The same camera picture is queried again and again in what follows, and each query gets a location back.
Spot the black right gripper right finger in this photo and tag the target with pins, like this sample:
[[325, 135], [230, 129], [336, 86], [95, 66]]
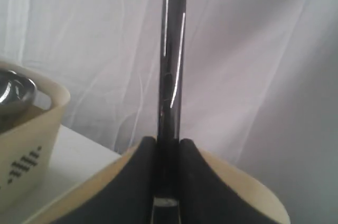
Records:
[[205, 198]]

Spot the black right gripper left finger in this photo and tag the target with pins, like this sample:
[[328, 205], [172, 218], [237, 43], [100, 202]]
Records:
[[128, 198]]

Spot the steel table knife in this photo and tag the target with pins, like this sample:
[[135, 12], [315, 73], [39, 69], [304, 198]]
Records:
[[166, 203]]

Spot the large steel bowl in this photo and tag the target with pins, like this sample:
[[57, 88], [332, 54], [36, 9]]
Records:
[[17, 93]]

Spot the cream bin triangle mark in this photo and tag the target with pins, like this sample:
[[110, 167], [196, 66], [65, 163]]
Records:
[[247, 188]]

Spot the cream bin circle mark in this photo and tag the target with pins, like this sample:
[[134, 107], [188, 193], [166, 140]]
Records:
[[27, 147]]

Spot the white curtain backdrop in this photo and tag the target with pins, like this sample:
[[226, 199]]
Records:
[[260, 82]]

